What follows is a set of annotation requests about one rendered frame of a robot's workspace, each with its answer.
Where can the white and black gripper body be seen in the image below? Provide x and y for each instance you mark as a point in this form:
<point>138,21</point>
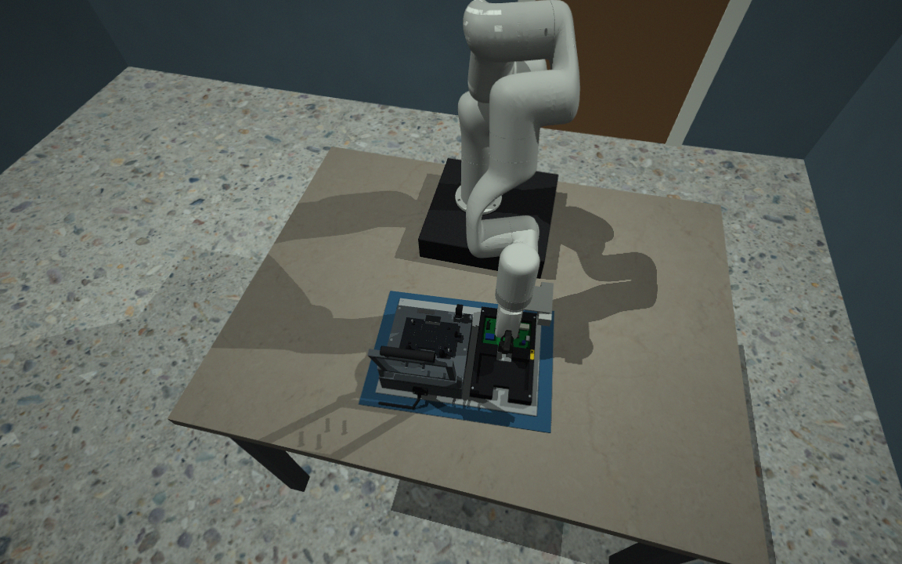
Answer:
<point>507,320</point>

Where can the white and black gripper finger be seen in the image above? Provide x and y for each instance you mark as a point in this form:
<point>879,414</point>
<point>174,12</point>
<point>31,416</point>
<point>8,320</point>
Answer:
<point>508,344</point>

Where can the green circuit board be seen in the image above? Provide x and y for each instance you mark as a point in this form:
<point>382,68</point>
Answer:
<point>522,340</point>

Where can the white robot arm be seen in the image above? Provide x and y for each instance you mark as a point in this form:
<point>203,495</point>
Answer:
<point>500,135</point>

